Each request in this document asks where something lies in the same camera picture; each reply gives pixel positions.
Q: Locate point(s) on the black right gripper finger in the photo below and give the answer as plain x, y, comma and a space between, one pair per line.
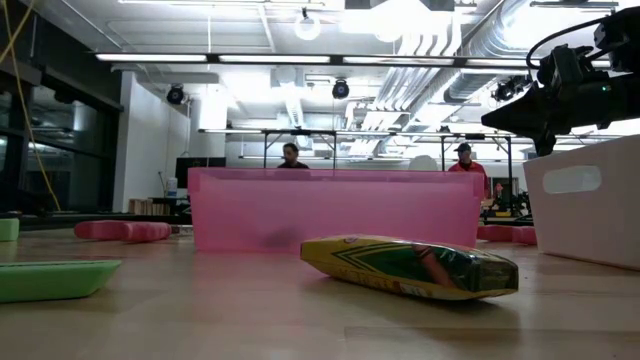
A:
545, 142
525, 116

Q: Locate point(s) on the white plastic bin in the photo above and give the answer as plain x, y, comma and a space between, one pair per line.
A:
590, 230

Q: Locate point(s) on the green plastic tray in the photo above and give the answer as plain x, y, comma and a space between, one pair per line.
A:
50, 280

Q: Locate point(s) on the small green cup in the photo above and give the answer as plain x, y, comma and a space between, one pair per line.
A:
9, 230

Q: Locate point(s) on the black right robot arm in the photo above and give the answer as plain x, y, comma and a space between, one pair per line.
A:
622, 100

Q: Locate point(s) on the person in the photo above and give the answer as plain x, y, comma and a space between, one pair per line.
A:
465, 157
291, 152

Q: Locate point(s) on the silver ceiling ducts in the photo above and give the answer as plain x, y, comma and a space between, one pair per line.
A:
490, 40

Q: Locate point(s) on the black round ceiling spotlight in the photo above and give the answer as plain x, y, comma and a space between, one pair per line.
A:
340, 89
175, 94

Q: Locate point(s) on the pink translucent plastic bin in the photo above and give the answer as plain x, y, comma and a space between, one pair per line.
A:
350, 210

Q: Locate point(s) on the long ceiling light bar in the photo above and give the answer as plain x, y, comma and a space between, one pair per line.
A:
275, 59

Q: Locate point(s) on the black monitor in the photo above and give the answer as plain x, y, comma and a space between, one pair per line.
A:
182, 175

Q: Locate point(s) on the small white container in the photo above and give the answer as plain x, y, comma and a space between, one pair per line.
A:
172, 189

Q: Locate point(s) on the wooden slat stack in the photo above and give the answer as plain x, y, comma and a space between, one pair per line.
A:
147, 207

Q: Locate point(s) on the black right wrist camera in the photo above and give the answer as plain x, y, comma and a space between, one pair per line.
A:
565, 65

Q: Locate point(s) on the black frame workbench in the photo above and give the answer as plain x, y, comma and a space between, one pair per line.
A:
300, 132

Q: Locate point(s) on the black table frame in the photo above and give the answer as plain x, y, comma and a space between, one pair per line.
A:
50, 220

